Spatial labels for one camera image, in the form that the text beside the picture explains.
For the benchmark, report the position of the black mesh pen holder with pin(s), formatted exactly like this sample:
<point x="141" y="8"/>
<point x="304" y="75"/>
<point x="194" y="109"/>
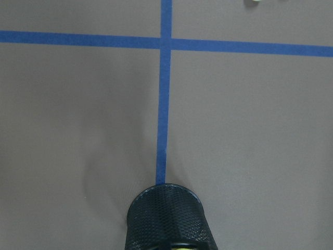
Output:
<point x="167" y="215"/>

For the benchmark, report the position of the yellow highlighter pen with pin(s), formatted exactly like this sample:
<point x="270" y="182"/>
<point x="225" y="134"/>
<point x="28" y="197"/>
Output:
<point x="183" y="247"/>

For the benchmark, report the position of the brown paper table mat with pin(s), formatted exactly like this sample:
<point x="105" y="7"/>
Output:
<point x="232" y="100"/>

